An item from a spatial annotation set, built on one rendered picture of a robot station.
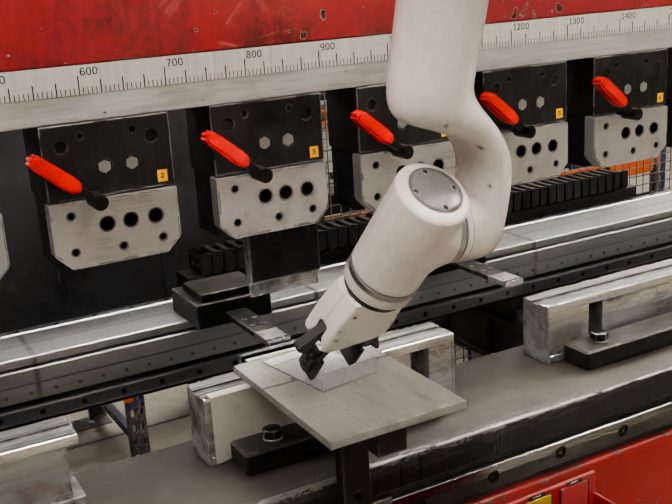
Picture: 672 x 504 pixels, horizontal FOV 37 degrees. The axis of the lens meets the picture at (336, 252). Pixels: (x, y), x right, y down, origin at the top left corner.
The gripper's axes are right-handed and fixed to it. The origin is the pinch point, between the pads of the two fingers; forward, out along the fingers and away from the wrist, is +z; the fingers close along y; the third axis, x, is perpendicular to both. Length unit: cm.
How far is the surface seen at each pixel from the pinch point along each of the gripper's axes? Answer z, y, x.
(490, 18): -27, -32, -28
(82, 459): 203, -34, -81
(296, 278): 2.1, -3.2, -13.1
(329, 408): -3.3, 6.2, 7.6
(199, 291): 20.0, 0.6, -25.3
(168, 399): 217, -77, -98
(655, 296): 7, -66, 5
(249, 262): -0.5, 3.6, -15.7
